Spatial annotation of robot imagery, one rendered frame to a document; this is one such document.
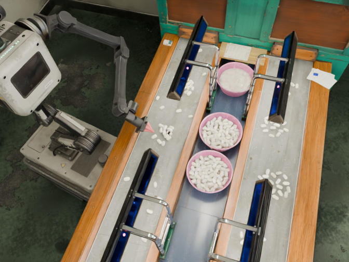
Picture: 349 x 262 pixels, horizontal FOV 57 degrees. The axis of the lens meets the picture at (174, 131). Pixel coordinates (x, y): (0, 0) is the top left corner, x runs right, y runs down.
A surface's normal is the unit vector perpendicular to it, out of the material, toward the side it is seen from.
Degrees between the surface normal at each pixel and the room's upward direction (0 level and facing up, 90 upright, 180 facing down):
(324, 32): 90
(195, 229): 0
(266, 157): 0
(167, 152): 0
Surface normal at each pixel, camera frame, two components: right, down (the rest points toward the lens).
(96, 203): -0.06, -0.51
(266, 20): -0.30, 0.83
